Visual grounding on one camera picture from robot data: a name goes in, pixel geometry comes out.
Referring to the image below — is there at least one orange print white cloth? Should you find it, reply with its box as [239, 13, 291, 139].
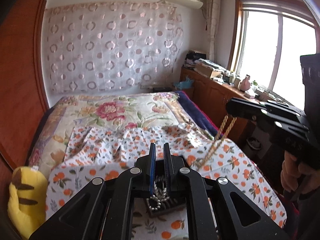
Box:
[46, 124, 287, 227]

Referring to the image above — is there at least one floral bed quilt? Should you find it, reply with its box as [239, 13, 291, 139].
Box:
[28, 92, 209, 176]

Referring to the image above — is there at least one brown louvered wardrobe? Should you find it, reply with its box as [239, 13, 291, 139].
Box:
[1, 0, 49, 170]

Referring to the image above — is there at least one gold chain necklace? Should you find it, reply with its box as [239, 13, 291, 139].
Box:
[194, 114, 237, 170]

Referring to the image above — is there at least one circle pattern sheer curtain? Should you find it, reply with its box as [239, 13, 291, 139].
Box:
[42, 1, 183, 94]

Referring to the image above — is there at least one person right hand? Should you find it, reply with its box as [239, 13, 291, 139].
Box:
[280, 151, 319, 194]

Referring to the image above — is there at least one window with wooden frame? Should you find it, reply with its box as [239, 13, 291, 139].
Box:
[228, 0, 319, 109]

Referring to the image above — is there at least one pink ceramic vase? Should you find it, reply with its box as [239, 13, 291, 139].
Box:
[239, 75, 251, 92]

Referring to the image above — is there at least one yellow striped plush toy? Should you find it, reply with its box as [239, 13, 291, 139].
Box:
[8, 166, 48, 239]

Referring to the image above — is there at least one white pearl necklace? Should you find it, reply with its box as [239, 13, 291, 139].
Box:
[147, 180, 171, 211]

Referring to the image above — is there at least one patterned side curtain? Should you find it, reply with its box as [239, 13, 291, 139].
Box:
[206, 0, 221, 61]

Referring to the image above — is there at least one cardboard box on cabinet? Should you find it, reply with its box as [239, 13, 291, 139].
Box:
[195, 64, 221, 79]

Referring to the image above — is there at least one wooden side cabinet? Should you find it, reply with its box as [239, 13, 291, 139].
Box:
[180, 67, 257, 145]

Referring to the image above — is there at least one black square jewelry box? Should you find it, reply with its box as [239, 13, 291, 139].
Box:
[145, 174, 187, 218]

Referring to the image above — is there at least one dark blue blanket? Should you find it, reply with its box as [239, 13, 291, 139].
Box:
[175, 90, 219, 137]

